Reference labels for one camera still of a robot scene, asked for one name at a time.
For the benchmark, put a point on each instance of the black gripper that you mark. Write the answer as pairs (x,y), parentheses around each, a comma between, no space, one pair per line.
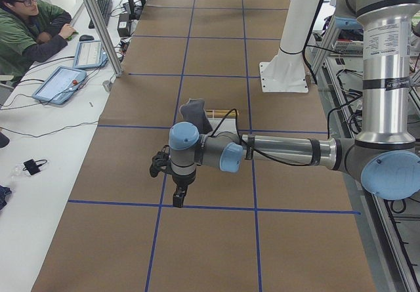
(182,181)

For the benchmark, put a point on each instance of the blue grey towel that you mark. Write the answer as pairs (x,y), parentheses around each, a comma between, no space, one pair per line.
(193,112)

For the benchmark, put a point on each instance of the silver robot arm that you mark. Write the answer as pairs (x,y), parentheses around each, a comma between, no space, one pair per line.
(381,157)

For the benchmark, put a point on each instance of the white wooden towel rack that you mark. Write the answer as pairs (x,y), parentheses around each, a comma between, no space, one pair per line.
(219,124)

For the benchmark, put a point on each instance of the small black adapter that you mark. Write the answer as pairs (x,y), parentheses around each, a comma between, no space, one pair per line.
(34,166)

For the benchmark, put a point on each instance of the near teach pendant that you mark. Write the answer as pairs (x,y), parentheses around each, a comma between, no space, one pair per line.
(60,85)

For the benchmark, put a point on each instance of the teach pendant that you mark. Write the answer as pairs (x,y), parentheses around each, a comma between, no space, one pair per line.
(89,55)
(60,85)

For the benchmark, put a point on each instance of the far teach pendant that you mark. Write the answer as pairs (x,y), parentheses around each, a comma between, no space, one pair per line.
(89,55)

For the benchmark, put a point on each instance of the black computer mouse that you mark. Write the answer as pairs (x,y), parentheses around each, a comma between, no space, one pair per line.
(83,38)

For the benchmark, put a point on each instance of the black keyboard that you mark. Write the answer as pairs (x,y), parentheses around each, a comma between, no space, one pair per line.
(105,9)

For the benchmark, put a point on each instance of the seated person green jacket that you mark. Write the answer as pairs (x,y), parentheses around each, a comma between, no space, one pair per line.
(31,31)

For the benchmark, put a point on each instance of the white pedestal column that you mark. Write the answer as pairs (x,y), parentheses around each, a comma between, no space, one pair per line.
(285,73)

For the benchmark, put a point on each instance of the aluminium frame post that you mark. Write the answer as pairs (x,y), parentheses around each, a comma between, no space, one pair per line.
(102,31)

